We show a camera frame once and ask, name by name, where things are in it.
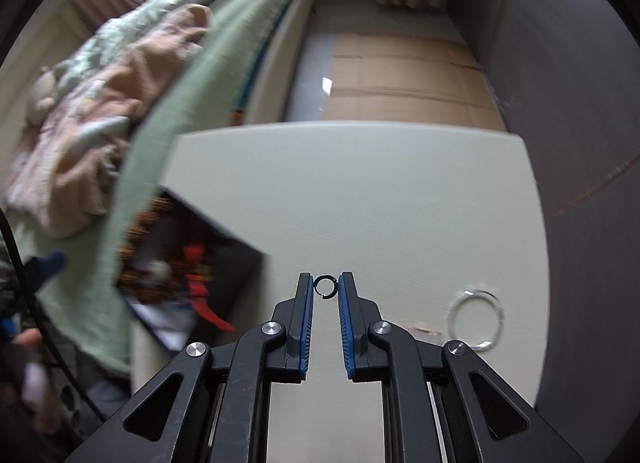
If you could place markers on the bed with green sheet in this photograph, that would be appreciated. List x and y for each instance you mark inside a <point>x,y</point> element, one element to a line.
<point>82,301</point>

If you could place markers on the light green duvet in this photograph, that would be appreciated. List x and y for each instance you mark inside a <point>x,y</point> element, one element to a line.
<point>107,43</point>

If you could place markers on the left hand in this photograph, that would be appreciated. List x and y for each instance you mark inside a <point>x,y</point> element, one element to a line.
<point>36,391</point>

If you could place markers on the beige plush toy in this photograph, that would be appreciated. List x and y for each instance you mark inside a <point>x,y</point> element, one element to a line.
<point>44,94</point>

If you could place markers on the white ottoman table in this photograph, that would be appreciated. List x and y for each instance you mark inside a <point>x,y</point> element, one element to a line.
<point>417,213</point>

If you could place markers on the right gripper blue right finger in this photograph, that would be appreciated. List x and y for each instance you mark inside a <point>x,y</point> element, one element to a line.
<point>363,361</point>

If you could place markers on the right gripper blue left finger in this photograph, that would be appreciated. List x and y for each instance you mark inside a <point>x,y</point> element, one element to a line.
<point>289,362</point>

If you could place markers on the black jewelry box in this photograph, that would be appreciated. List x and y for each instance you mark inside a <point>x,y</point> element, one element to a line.
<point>151,270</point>

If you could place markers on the pink fleece blanket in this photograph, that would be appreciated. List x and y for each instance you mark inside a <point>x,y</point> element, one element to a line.
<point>64,169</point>

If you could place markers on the clear glass bangle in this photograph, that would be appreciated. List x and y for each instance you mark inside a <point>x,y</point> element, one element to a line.
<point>476,317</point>

